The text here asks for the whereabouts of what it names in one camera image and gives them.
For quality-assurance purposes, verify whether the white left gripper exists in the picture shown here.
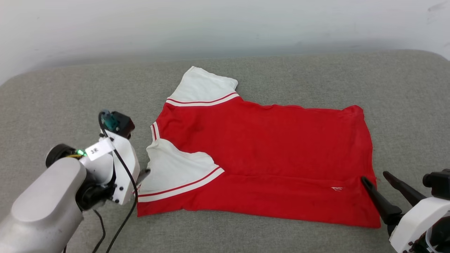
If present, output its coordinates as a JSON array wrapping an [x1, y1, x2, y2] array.
[[46, 129, 152, 206]]

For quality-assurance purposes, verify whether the grey fabric sofa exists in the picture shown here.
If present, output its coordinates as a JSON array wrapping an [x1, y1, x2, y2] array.
[[0, 49, 450, 253]]

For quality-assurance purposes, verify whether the black cable with teal plug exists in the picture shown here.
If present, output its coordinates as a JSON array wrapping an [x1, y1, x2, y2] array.
[[98, 110, 138, 253]]

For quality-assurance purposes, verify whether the red and white basketball jersey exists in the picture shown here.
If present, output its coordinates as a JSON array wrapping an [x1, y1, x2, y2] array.
[[136, 66, 382, 229]]

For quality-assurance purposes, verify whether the white cable label tag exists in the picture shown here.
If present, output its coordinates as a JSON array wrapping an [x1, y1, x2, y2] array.
[[85, 138, 115, 161]]

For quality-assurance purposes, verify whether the thin black cable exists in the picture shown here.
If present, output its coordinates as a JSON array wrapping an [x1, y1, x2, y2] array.
[[92, 209, 106, 253]]

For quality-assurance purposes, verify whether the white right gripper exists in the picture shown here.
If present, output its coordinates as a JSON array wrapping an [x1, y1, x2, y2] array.
[[361, 171, 450, 253]]

